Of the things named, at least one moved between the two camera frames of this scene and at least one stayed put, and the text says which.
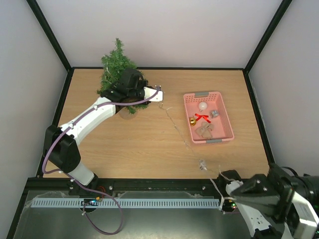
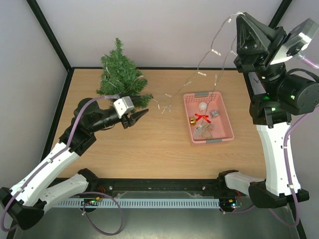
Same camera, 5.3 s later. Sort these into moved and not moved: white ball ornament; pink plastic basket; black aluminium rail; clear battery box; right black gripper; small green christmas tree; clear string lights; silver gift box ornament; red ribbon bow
Moved: clear string lights; right black gripper; clear battery box
Not moved: small green christmas tree; black aluminium rail; red ribbon bow; silver gift box ornament; white ball ornament; pink plastic basket
